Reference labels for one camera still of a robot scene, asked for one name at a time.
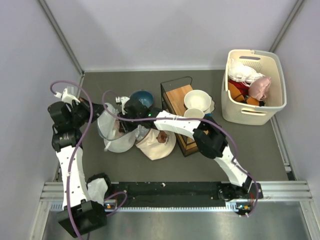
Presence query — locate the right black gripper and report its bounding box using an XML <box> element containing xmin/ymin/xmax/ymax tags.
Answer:
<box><xmin>118</xmin><ymin>109</ymin><xmax>142</xmax><ymax>134</ymax></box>

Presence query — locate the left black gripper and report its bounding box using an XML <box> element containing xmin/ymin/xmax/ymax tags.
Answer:
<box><xmin>69</xmin><ymin>96</ymin><xmax>108</xmax><ymax>128</ymax></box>

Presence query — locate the white mesh laundry bag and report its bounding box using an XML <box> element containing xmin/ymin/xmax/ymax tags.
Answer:
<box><xmin>97</xmin><ymin>110</ymin><xmax>136</xmax><ymax>153</ymax></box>

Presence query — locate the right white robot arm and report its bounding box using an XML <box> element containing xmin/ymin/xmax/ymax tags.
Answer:
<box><xmin>115</xmin><ymin>96</ymin><xmax>260</xmax><ymax>201</ymax></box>

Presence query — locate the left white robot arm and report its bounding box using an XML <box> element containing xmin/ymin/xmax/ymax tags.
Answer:
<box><xmin>47</xmin><ymin>87</ymin><xmax>114</xmax><ymax>238</ymax></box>

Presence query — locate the beige bear insulated lunch bag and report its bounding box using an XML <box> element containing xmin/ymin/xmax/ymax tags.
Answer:
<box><xmin>135</xmin><ymin>125</ymin><xmax>177</xmax><ymax>161</ymax></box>

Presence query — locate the white bra in basket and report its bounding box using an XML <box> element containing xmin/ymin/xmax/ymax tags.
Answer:
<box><xmin>227</xmin><ymin>58</ymin><xmax>264</xmax><ymax>87</ymax></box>

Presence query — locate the cream plastic laundry basket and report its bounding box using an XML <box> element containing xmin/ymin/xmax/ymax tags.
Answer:
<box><xmin>221</xmin><ymin>49</ymin><xmax>287</xmax><ymax>126</ymax></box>

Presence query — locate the blue ceramic bowl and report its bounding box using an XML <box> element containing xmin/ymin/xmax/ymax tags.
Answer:
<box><xmin>129</xmin><ymin>90</ymin><xmax>154</xmax><ymax>108</ymax></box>

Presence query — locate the blue white mug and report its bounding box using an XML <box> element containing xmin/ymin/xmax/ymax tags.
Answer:
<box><xmin>183</xmin><ymin>108</ymin><xmax>212</xmax><ymax>119</ymax></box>

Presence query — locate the white ceramic bowl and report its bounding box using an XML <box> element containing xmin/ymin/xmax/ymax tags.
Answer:
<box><xmin>184</xmin><ymin>90</ymin><xmax>211</xmax><ymax>112</ymax></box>

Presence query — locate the white scalloped plate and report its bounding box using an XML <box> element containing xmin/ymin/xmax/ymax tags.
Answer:
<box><xmin>206</xmin><ymin>97</ymin><xmax>215</xmax><ymax>114</ymax></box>

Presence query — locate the red orange garment in basket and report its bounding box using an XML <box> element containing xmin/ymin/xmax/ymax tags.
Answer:
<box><xmin>228</xmin><ymin>80</ymin><xmax>260</xmax><ymax>106</ymax></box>

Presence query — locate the pink garment in basket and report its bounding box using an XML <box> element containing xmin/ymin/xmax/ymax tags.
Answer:
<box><xmin>248</xmin><ymin>76</ymin><xmax>271</xmax><ymax>101</ymax></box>

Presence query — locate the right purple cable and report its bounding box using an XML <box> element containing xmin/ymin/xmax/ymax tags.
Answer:
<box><xmin>101</xmin><ymin>90</ymin><xmax>260</xmax><ymax>218</ymax></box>

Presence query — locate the purple cable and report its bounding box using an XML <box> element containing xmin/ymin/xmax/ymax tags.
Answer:
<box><xmin>49</xmin><ymin>80</ymin><xmax>128</xmax><ymax>238</ymax></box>
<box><xmin>101</xmin><ymin>90</ymin><xmax>260</xmax><ymax>218</ymax></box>

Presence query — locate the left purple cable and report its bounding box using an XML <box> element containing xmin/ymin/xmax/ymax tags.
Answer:
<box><xmin>49</xmin><ymin>80</ymin><xmax>128</xmax><ymax>238</ymax></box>

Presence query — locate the black wire wooden shelf rack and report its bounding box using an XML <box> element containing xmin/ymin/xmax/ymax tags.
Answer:
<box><xmin>159</xmin><ymin>76</ymin><xmax>216</xmax><ymax>158</ymax></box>

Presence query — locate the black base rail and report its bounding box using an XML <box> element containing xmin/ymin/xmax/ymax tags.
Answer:
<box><xmin>104</xmin><ymin>181</ymin><xmax>255</xmax><ymax>208</ymax></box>

